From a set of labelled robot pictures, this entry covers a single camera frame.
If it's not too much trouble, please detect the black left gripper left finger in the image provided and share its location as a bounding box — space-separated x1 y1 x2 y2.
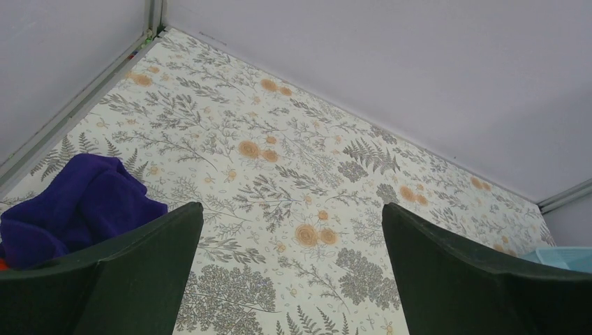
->
1 202 203 334

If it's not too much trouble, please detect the purple towel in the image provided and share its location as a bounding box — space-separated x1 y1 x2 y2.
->
1 154 168 269

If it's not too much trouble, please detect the light blue plastic basket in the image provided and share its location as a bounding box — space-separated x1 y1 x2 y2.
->
520 247 591 274

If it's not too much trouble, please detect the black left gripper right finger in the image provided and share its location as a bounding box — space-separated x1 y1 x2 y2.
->
382 203 591 334

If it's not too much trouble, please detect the floral patterned table mat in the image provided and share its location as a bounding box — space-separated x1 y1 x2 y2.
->
1 29 554 334

